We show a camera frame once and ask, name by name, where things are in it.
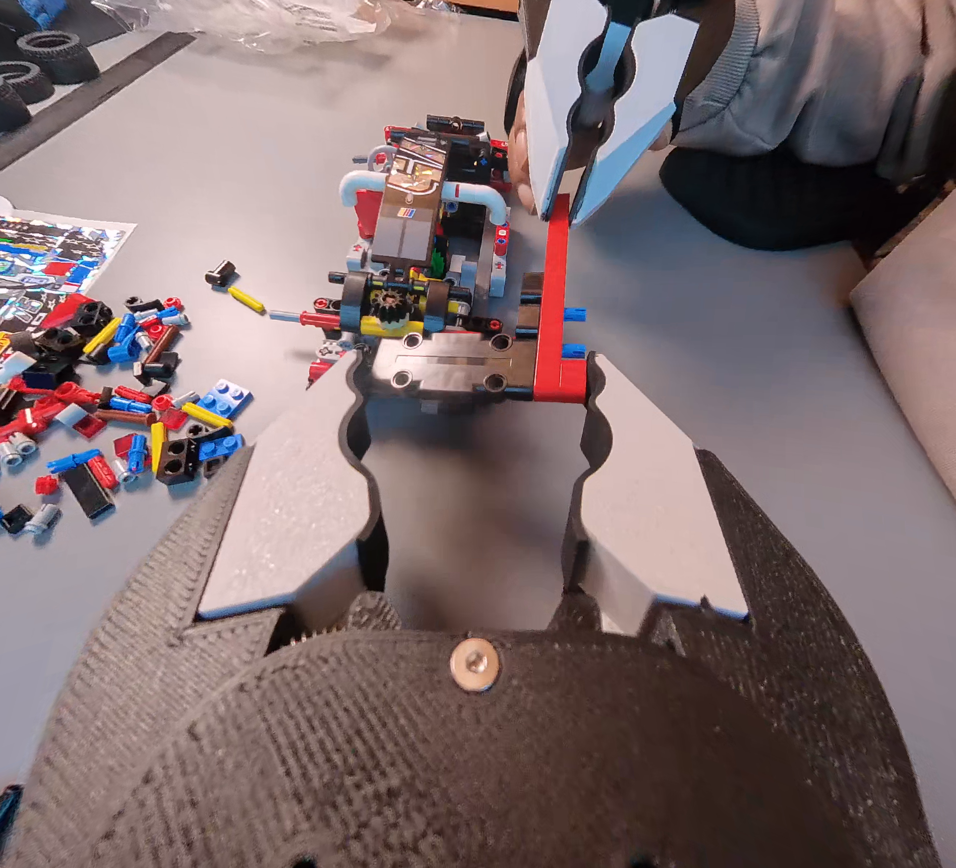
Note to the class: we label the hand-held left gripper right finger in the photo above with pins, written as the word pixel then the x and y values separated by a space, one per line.
pixel 657 509

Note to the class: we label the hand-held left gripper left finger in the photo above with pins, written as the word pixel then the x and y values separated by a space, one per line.
pixel 299 509

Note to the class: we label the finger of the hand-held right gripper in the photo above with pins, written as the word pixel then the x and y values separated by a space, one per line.
pixel 650 99
pixel 553 76

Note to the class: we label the lego race car model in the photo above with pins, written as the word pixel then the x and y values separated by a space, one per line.
pixel 418 211

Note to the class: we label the red black lego beam assembly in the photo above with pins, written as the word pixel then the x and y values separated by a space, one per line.
pixel 553 286

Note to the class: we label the person's right forearm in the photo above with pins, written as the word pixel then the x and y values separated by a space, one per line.
pixel 821 62

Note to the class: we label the pile of mixed lego pieces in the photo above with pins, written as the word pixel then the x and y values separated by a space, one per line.
pixel 127 405

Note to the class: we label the yellow lego axle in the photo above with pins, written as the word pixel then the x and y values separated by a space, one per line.
pixel 246 300

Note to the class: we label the black lego connector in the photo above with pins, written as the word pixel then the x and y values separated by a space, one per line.
pixel 221 272

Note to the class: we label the person's right hand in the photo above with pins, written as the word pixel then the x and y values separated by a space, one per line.
pixel 521 159

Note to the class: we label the holographic sticker sheet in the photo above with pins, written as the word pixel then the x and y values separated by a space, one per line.
pixel 52 263

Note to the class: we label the black rubber tire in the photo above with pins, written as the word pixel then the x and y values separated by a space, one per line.
pixel 11 110
pixel 26 84
pixel 56 58

